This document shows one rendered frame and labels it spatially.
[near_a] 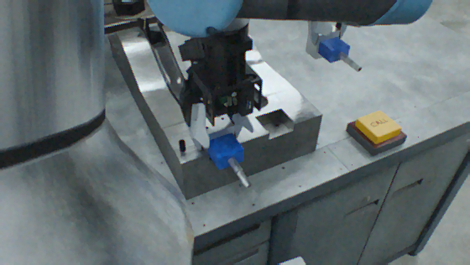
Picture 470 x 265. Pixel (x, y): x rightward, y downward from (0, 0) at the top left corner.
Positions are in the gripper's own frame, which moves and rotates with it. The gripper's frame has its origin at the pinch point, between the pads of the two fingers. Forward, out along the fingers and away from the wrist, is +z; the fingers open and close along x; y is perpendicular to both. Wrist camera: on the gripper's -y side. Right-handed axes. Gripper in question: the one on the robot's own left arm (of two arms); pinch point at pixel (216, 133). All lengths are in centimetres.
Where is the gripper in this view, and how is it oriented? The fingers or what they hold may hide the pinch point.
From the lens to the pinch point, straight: 61.2
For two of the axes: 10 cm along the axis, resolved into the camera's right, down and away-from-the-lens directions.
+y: 4.5, 6.0, -6.6
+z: 0.0, 7.4, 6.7
